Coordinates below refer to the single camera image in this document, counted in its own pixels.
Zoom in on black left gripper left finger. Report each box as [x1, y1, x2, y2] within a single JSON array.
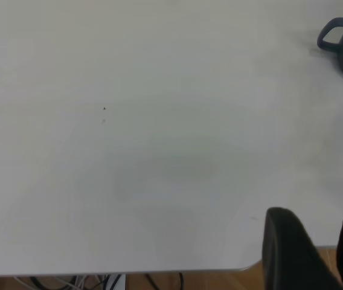
[[261, 207, 343, 290]]

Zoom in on white cable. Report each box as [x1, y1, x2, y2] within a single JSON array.
[[11, 275, 88, 290]]

